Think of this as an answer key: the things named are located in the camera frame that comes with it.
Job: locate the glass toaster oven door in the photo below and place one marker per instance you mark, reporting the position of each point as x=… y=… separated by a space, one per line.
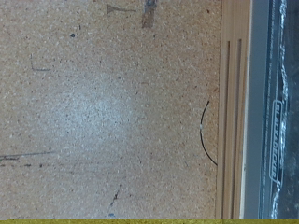
x=258 y=93

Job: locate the wooden box under oven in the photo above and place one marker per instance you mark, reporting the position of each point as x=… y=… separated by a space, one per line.
x=233 y=124

